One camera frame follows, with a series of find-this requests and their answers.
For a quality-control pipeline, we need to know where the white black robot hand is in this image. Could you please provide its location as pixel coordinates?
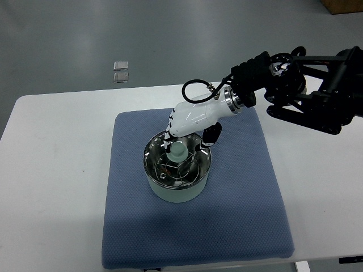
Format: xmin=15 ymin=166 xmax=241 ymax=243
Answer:
xmin=164 ymin=87 xmax=244 ymax=153

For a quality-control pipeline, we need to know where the glass lid with green knob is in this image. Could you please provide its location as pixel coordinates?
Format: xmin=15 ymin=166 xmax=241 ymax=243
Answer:
xmin=143 ymin=135 xmax=212 ymax=188

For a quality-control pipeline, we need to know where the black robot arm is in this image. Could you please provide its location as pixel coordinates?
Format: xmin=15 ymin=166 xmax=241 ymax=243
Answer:
xmin=229 ymin=46 xmax=362 ymax=135

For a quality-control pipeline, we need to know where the green pot with steel interior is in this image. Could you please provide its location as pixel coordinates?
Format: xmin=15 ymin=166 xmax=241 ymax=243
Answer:
xmin=142 ymin=134 xmax=213 ymax=204

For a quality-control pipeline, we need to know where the lower silver floor plate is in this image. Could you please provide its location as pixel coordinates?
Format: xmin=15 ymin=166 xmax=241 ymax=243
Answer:
xmin=113 ymin=71 xmax=129 ymax=83

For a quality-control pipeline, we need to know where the silver floor plate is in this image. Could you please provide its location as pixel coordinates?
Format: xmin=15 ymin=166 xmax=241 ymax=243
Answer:
xmin=113 ymin=61 xmax=128 ymax=71
xmin=113 ymin=71 xmax=129 ymax=83

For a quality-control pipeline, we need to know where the upper silver floor plate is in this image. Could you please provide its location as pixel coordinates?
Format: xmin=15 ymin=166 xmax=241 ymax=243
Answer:
xmin=113 ymin=61 xmax=128 ymax=71

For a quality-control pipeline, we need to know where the blue fabric mat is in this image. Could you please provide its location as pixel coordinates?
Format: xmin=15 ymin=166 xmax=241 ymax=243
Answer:
xmin=102 ymin=108 xmax=294 ymax=269

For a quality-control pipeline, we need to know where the brown cardboard box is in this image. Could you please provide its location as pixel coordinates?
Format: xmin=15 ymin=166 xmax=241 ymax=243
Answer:
xmin=320 ymin=0 xmax=363 ymax=15

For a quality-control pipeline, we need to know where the white table leg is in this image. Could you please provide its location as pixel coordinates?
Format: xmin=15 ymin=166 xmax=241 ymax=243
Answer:
xmin=294 ymin=261 xmax=311 ymax=272

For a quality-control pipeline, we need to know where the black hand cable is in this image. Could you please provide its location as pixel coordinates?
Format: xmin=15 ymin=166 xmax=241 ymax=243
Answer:
xmin=181 ymin=74 xmax=234 ymax=104

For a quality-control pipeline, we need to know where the wire steamer rack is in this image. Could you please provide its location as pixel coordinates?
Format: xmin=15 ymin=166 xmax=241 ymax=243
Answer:
xmin=154 ymin=155 xmax=200 ymax=188

